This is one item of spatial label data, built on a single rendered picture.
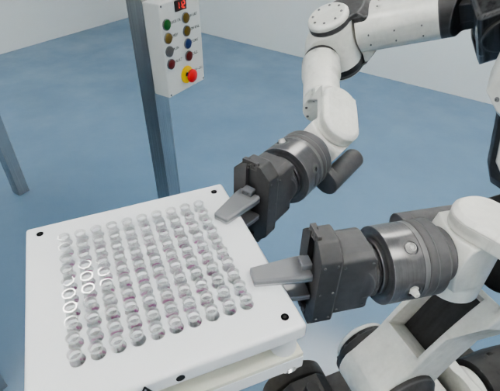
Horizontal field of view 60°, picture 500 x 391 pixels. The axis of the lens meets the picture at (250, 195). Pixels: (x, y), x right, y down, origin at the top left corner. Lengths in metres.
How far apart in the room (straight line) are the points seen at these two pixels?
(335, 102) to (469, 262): 0.31
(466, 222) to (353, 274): 0.14
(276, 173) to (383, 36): 0.41
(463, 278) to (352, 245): 0.15
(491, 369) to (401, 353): 0.49
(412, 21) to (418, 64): 2.86
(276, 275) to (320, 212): 1.76
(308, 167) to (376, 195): 1.78
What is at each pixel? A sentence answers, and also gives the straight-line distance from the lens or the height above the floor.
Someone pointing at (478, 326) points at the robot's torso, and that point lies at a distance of 0.84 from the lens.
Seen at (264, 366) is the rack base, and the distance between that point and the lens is 0.45.
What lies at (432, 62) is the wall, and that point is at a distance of 3.66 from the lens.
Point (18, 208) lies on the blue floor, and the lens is 2.49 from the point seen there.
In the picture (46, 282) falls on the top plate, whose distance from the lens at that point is 0.50.
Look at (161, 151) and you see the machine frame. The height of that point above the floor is 0.64.
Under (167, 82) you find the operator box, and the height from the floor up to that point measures 0.89.
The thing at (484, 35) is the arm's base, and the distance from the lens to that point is 0.82.
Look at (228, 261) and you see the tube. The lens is 0.47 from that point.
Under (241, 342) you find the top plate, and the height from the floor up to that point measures 1.05.
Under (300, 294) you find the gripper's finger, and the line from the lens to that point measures 0.47.
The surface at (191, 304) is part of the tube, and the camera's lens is 0.44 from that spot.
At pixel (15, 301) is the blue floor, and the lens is 2.00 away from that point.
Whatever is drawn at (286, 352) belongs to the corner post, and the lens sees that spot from 0.45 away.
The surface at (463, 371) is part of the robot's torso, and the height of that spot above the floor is 0.34.
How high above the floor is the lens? 1.38
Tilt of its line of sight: 38 degrees down
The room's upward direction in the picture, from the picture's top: straight up
